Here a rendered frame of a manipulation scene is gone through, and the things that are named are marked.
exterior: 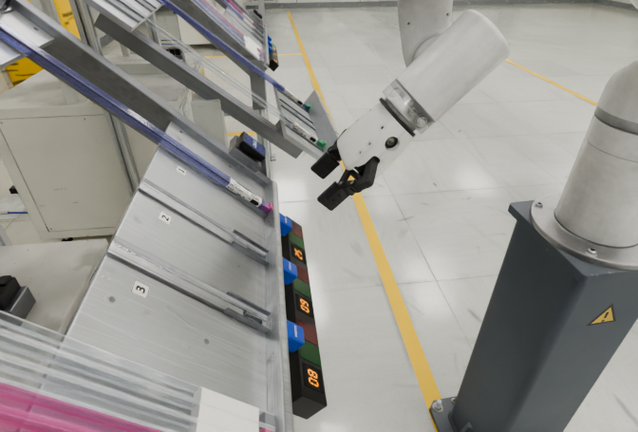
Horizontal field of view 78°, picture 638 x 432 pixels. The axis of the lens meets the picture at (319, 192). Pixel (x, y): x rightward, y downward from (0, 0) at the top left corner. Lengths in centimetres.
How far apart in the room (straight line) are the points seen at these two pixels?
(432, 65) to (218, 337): 41
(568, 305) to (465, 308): 83
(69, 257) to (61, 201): 100
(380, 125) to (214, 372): 37
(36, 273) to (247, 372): 49
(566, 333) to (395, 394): 62
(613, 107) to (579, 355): 43
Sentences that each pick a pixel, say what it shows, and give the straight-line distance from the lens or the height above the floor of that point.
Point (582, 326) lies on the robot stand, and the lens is 79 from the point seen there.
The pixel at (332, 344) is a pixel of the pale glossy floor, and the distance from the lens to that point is 135.
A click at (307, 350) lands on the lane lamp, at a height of 66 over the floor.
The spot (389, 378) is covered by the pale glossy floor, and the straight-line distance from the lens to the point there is 131.
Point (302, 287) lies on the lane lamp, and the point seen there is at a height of 66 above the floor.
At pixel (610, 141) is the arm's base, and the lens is 66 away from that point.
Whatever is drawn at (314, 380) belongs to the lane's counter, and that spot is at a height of 66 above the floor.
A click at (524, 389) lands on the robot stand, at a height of 39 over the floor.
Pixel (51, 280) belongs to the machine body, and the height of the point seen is 62.
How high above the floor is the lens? 109
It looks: 33 degrees down
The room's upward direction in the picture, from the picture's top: straight up
